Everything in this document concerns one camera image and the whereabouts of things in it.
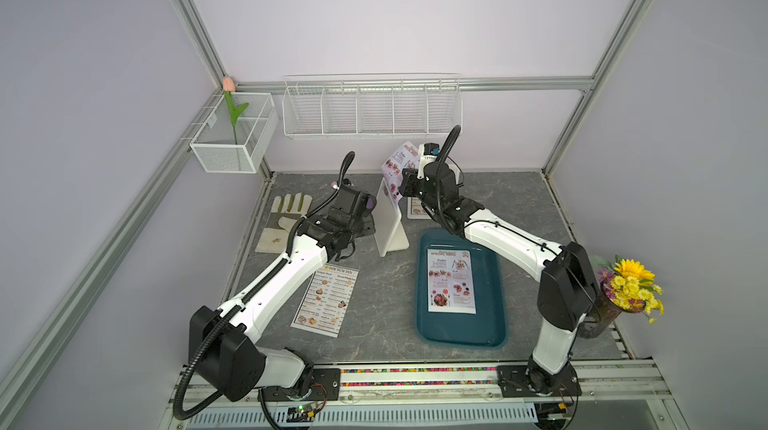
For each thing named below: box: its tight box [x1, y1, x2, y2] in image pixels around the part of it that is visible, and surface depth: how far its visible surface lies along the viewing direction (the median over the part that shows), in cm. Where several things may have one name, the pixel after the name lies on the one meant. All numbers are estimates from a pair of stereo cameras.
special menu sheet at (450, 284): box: [427, 248, 476, 315], surface depth 93 cm
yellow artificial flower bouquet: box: [578, 255, 664, 338], surface depth 67 cm
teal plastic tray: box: [416, 229, 507, 347], surface depth 89 cm
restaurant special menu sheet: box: [381, 141, 421, 203], surface depth 87 cm
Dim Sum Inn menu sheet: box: [291, 264, 360, 338], surface depth 89 cm
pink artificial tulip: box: [222, 76, 249, 145], surface depth 92 cm
